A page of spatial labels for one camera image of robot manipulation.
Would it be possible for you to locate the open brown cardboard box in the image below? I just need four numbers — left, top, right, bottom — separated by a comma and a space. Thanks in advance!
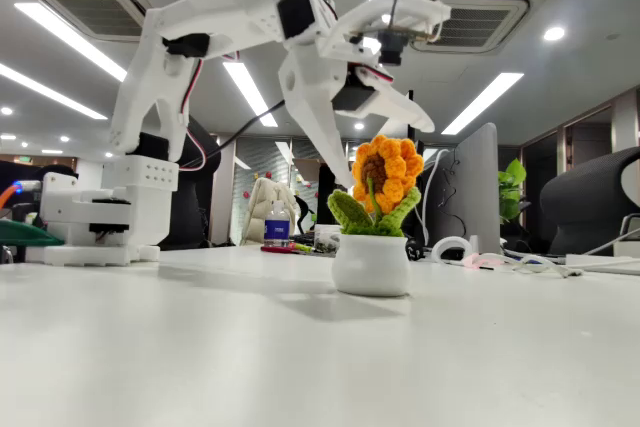
292, 156, 351, 183

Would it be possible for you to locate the black plug with cable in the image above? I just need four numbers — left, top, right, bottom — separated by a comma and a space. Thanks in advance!
405, 238, 427, 263

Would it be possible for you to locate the clear plastic parts box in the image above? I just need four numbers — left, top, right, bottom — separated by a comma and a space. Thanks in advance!
313, 224, 342, 255

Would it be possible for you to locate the thin white cable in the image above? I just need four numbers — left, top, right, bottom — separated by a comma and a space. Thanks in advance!
582, 228, 640, 257

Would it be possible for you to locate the white monitor cable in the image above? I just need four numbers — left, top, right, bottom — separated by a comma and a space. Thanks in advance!
413, 148, 452, 248

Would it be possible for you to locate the white power strip cable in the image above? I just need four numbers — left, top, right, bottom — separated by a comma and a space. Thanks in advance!
492, 250, 585, 279

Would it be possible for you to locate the orange cable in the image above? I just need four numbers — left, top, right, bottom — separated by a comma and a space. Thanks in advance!
0, 179, 26, 211

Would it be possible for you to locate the crochet sunflower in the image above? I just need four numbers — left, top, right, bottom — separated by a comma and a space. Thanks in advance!
327, 134, 425, 298

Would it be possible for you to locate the black camera cable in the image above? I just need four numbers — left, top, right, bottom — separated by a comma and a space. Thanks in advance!
212, 99, 287, 154

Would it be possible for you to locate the dark green tray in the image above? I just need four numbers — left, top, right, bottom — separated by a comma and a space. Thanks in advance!
0, 218, 66, 249

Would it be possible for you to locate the white tape roll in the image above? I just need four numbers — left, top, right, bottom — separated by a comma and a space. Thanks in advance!
430, 235, 475, 263

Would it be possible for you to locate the green leafy plant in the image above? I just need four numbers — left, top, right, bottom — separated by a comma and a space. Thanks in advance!
497, 157, 531, 224

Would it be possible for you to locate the ceiling air conditioner vent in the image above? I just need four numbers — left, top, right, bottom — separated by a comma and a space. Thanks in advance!
35, 0, 151, 43
408, 0, 532, 55

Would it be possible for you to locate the clear water bottle blue label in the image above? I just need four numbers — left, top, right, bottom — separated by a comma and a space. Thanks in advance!
263, 199, 292, 249

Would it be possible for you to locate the black mesh office chair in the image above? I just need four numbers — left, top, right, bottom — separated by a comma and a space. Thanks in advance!
538, 145, 640, 256
159, 114, 223, 251

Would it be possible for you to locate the grey computer monitor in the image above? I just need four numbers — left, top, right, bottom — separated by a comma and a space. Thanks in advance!
423, 121, 502, 256

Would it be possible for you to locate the pink soft strip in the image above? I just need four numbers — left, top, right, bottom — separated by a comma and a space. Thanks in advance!
460, 251, 504, 272

